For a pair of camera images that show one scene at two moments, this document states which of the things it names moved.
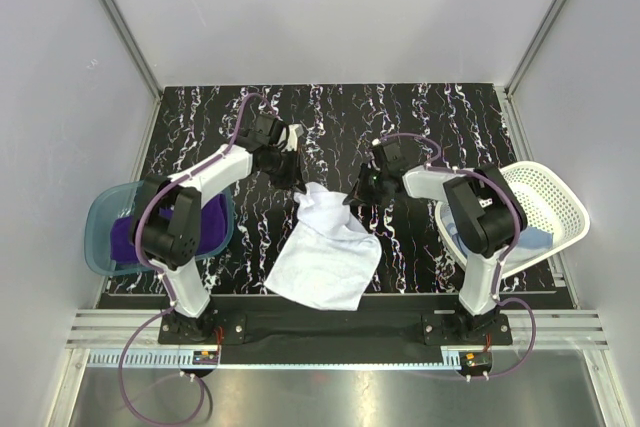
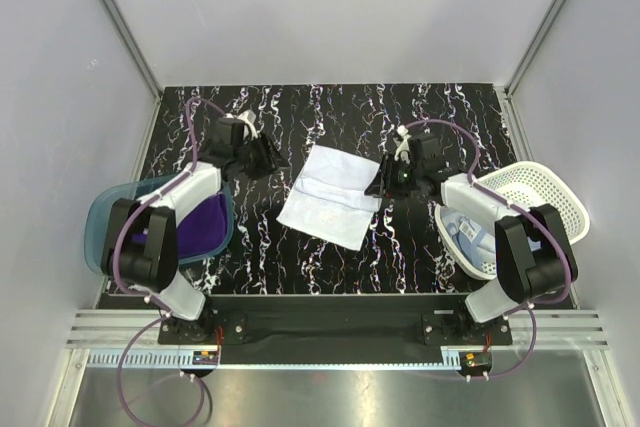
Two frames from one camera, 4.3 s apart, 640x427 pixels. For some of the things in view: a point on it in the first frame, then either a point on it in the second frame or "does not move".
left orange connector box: [205, 357] does not move
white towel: [327, 257] → [328, 198]
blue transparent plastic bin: [106, 204] does not move
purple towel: [124, 251] does not move
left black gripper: [292, 181] → [271, 159]
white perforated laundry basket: [556, 219] does not move
